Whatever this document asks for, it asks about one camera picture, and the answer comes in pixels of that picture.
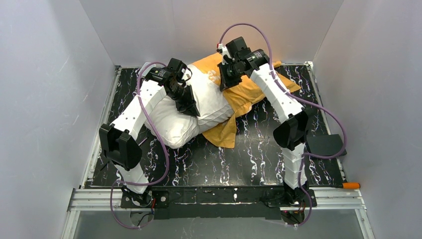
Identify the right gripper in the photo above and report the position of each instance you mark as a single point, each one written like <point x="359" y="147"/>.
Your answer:
<point x="226" y="76"/>

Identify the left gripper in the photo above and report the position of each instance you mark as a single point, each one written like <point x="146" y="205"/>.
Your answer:
<point x="184" y="100"/>

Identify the white pillow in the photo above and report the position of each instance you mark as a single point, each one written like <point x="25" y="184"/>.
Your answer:
<point x="176" y="128"/>

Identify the yellow and blue pillowcase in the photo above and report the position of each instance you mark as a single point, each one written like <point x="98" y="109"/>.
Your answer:
<point x="241" y="98"/>

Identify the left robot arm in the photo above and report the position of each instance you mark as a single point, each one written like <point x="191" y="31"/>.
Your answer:
<point x="155" y="81"/>

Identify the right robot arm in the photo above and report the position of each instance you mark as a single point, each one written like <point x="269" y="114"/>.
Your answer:
<point x="294" y="118"/>

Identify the black plate on table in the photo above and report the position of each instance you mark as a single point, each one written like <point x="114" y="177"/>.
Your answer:
<point x="324" y="145"/>

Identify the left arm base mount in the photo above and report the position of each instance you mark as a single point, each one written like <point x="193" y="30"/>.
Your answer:
<point x="151" y="198"/>

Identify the aluminium frame rail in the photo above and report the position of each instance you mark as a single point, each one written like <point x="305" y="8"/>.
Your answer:
<point x="85" y="198"/>

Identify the orange handled tool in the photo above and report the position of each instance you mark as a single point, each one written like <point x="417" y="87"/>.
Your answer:
<point x="346" y="185"/>

